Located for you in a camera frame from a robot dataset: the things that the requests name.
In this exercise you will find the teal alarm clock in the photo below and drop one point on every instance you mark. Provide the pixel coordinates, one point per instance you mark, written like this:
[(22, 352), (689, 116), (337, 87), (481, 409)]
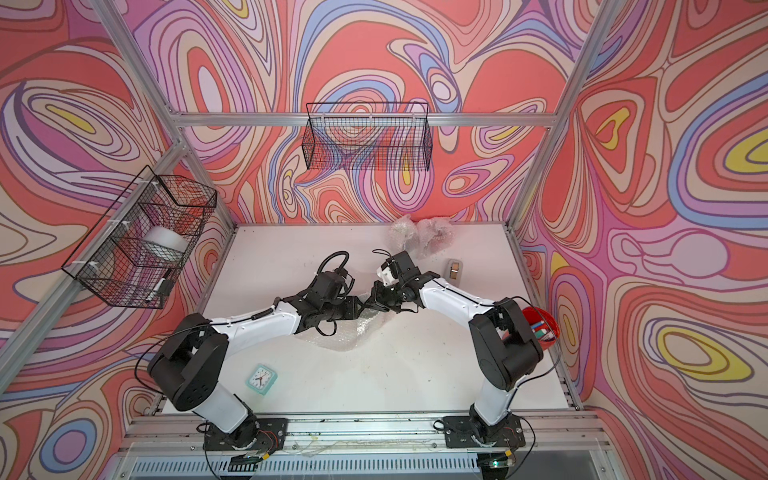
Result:
[(262, 379)]

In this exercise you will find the grey tape dispenser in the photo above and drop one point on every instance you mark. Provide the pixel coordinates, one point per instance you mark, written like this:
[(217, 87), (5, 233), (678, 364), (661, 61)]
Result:
[(454, 271)]

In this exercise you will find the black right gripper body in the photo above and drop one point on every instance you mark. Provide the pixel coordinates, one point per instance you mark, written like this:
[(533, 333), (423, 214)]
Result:
[(390, 297)]

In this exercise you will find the red pen cup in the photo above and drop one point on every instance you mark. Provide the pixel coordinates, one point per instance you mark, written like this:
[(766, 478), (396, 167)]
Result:
[(544, 326)]

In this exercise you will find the black marker in basket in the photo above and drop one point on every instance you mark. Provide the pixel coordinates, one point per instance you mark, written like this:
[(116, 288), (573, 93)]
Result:
[(165, 285)]

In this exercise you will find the wire basket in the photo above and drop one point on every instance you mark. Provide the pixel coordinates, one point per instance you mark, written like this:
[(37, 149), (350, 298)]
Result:
[(368, 136), (117, 268)]

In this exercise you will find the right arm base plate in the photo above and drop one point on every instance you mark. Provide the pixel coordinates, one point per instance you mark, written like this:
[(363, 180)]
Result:
[(470, 432)]

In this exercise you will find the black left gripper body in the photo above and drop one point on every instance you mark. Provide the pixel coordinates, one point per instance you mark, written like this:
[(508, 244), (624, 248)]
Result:
[(341, 310)]

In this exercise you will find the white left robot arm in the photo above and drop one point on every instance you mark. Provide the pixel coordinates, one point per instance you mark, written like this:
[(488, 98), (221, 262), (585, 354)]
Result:
[(188, 364)]

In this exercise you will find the white tape roll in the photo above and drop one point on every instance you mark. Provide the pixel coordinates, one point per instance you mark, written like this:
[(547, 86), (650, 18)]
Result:
[(165, 244)]

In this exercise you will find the left wire basket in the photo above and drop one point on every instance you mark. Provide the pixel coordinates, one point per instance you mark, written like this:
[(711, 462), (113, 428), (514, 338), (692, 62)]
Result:
[(117, 268)]

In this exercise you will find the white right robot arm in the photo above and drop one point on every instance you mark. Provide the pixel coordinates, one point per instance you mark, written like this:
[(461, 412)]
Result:
[(504, 343)]

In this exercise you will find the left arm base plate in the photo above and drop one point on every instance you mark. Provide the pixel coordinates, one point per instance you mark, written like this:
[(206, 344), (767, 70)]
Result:
[(265, 435)]

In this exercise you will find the back wire basket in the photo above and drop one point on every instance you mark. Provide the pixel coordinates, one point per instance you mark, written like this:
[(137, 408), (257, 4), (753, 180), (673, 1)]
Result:
[(368, 136)]

